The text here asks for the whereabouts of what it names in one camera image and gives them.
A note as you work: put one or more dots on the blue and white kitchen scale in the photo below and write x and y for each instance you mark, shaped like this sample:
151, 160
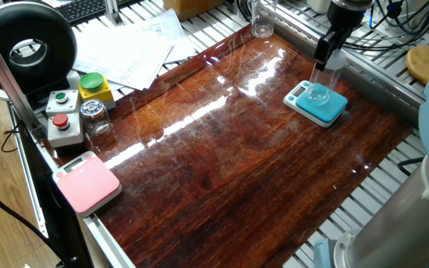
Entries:
326, 109

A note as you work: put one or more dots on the grey box with red button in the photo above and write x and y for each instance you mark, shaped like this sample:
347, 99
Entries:
65, 132

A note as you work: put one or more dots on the white plastic object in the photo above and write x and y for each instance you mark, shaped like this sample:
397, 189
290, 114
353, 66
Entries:
317, 5

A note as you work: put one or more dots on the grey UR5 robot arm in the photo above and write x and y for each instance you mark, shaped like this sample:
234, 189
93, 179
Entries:
404, 223

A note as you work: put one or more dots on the black flat panel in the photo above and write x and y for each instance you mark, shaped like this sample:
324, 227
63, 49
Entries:
58, 216

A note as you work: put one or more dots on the aluminium frame post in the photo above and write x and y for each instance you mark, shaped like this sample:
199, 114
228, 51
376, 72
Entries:
6, 74

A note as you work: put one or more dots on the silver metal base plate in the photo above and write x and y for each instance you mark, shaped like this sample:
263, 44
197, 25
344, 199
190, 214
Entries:
419, 16

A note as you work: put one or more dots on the pink kitchen scale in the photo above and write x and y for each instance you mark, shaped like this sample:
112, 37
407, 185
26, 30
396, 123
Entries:
88, 184

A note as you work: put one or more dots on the clear glass beaker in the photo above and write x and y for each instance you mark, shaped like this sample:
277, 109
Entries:
263, 22

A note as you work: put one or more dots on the aluminium frame rail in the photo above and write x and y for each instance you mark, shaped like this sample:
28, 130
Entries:
103, 238

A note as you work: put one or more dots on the black keyboard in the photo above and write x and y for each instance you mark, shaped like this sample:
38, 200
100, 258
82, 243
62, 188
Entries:
88, 8

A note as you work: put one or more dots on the cardboard box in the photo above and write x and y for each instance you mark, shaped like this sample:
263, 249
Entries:
192, 7

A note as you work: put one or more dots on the grey box small green button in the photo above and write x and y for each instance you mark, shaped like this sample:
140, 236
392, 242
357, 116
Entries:
63, 102

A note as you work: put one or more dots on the silver metal stand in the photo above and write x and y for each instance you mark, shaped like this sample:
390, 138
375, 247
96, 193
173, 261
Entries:
113, 13

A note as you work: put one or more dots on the round wooden board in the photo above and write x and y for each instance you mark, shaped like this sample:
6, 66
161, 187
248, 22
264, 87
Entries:
423, 63

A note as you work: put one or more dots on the glass jar with metal lid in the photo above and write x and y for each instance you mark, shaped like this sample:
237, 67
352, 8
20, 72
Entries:
95, 117

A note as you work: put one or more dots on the yellow box with green button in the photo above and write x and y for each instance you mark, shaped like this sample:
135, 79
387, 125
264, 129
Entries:
97, 91

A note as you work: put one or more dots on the white paper sheet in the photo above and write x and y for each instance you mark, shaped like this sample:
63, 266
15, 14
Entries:
173, 33
125, 56

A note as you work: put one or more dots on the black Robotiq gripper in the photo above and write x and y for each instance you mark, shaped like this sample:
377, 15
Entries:
346, 18

